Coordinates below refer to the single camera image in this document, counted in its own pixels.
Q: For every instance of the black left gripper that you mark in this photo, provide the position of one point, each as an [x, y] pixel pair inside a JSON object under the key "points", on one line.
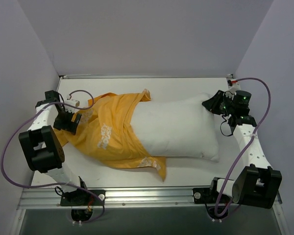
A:
{"points": [[66, 123]]}

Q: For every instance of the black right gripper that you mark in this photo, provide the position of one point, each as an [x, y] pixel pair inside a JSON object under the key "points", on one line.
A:
{"points": [[216, 102]]}

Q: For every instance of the yellow Mickey Mouse pillowcase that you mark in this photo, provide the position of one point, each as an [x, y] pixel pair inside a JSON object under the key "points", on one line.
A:
{"points": [[105, 134]]}

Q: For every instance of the white pillow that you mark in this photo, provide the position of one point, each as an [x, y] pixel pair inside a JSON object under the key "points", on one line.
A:
{"points": [[181, 128]]}

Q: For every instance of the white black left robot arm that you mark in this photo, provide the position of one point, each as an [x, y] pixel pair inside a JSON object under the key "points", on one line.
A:
{"points": [[42, 148]]}

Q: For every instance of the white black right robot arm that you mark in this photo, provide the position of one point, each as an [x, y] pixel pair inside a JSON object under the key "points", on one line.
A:
{"points": [[251, 180]]}

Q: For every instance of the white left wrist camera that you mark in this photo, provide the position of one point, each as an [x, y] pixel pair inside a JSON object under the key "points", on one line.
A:
{"points": [[71, 105]]}

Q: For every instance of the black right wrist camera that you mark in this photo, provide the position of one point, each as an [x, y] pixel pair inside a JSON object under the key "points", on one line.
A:
{"points": [[241, 98]]}

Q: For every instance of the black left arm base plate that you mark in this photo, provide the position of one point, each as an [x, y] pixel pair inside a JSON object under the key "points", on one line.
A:
{"points": [[82, 198]]}

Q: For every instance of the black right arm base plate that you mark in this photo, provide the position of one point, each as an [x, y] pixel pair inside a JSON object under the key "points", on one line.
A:
{"points": [[204, 195]]}

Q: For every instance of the aluminium front frame rail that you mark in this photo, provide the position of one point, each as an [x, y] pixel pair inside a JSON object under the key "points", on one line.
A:
{"points": [[49, 198]]}

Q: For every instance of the aluminium frame rail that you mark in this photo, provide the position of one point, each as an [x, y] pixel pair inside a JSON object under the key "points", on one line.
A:
{"points": [[49, 198], [235, 83]]}

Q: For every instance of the aluminium right frame rail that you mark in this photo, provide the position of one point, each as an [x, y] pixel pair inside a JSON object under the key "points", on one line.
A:
{"points": [[235, 83]]}

